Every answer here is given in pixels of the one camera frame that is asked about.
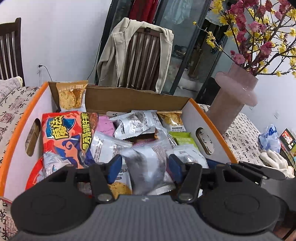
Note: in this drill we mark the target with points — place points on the pile of snack packets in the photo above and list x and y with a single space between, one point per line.
124 126

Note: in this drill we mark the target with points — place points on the pink snack pouch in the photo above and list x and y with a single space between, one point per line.
105 126

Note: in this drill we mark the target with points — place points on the red cartoon snack bag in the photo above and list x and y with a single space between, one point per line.
64 139

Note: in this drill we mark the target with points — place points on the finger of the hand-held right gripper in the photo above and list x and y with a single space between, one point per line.
272 172

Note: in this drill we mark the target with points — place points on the geometric patterned grey cloth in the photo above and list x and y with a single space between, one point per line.
8 87

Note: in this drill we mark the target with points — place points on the black printed box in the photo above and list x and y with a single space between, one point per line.
288 139

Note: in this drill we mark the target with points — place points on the brown slatted wooden chair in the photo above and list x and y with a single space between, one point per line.
143 58

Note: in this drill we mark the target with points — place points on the grey foil snack pouch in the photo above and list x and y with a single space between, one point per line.
148 162

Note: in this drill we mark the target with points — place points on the dark wooden chair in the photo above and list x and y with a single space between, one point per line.
11 46

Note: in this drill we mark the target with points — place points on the brown cracker pouch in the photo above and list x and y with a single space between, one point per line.
70 97

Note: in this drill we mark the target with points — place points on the yellow and pink blossom branches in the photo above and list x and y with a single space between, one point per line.
256 25

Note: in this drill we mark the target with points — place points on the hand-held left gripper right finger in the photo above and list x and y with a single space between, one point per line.
174 169

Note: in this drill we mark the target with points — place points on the pink glass vase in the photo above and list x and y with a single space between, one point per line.
229 99

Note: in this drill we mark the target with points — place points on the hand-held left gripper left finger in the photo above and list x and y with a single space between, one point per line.
114 169

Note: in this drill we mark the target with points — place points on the red and blue hanging garment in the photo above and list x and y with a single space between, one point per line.
143 9

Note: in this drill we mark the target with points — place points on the chair with beige jacket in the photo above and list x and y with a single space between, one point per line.
113 58

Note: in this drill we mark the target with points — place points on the blue plastic bag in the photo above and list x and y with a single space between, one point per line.
269 139

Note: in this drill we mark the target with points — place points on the white wall socket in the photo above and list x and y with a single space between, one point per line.
39 69

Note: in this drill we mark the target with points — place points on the orange cardboard box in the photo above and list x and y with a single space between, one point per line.
138 99

